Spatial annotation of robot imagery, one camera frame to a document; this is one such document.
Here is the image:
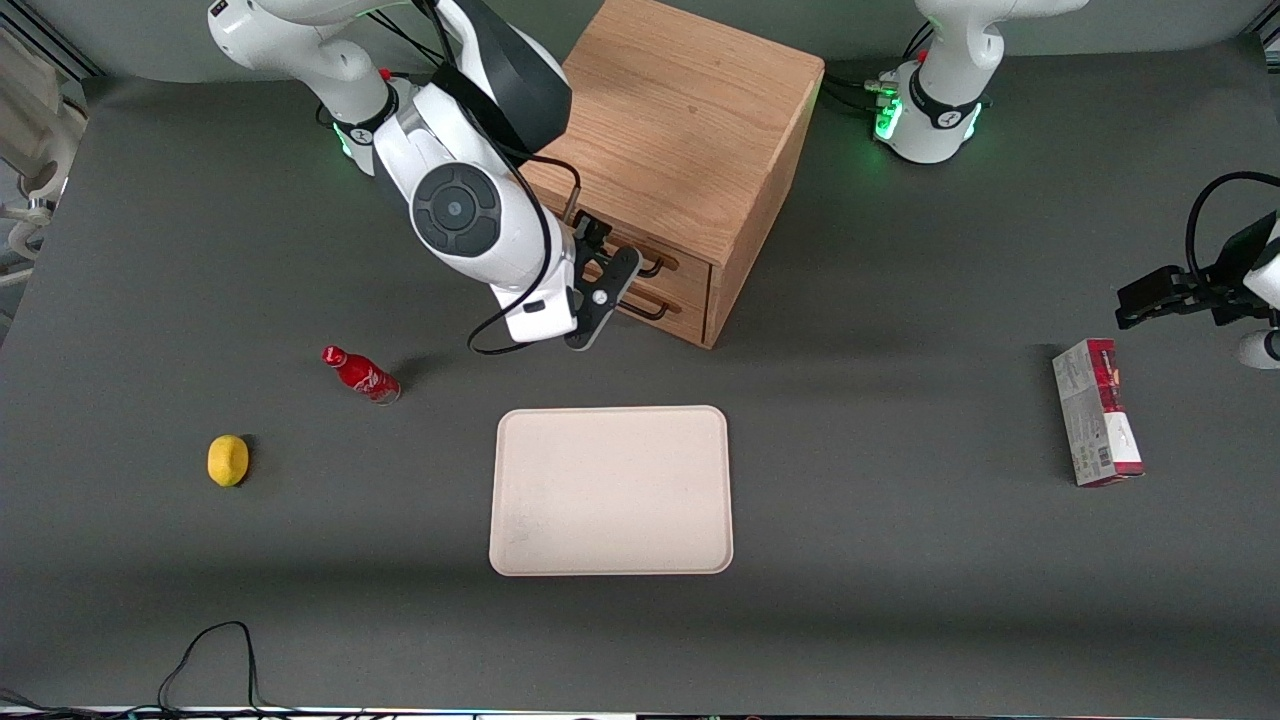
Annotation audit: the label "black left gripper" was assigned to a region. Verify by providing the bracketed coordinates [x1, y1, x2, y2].
[1117, 213, 1279, 329]

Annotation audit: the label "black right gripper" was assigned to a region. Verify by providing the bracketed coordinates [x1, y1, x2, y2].
[572, 213, 614, 296]

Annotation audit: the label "wooden drawer with wide front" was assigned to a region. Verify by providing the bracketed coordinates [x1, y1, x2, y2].
[522, 165, 713, 311]

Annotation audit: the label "wooden drawer with narrow front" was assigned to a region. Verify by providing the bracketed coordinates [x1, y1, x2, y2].
[600, 270, 709, 346]

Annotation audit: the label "oak wooden drawer cabinet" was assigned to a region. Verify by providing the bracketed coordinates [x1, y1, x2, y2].
[520, 0, 826, 349]

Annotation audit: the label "red and grey carton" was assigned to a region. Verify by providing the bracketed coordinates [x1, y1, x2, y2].
[1052, 338, 1146, 488]

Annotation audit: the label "beige rectangular tray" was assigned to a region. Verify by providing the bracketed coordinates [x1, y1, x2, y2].
[489, 405, 734, 577]

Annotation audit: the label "red cola bottle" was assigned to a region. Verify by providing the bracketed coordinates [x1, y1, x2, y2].
[321, 345, 403, 406]

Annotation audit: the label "yellow lemon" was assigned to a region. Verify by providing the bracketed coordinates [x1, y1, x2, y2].
[207, 434, 250, 488]

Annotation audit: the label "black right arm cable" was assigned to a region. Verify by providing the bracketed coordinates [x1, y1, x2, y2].
[425, 0, 586, 356]

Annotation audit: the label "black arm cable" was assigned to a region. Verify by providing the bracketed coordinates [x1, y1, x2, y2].
[425, 0, 586, 356]
[1186, 172, 1280, 291]

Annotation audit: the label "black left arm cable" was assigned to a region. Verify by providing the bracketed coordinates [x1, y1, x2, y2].
[1186, 172, 1280, 291]

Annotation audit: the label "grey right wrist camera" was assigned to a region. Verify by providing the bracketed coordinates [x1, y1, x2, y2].
[565, 246, 643, 351]

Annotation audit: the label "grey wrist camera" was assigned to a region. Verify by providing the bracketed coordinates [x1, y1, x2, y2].
[565, 246, 643, 351]
[1237, 328, 1280, 371]

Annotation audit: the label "short black drawer handle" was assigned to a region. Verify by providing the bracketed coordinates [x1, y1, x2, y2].
[612, 294, 683, 323]

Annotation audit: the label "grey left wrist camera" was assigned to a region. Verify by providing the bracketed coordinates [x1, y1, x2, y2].
[1237, 328, 1280, 371]

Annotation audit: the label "black right base cables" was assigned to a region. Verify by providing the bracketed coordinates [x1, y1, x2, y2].
[365, 10, 441, 73]

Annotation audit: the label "black base cables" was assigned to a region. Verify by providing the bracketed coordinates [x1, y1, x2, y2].
[365, 10, 441, 73]
[820, 20, 936, 116]

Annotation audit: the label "black left base cables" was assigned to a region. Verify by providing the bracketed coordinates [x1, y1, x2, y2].
[820, 20, 936, 116]

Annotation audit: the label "black looped table cable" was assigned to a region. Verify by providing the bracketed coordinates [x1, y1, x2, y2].
[158, 621, 301, 716]

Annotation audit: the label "aluminium background rail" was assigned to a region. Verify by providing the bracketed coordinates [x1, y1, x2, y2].
[25, 0, 106, 79]

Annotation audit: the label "white background frame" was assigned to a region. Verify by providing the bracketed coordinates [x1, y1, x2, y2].
[0, 25, 89, 291]

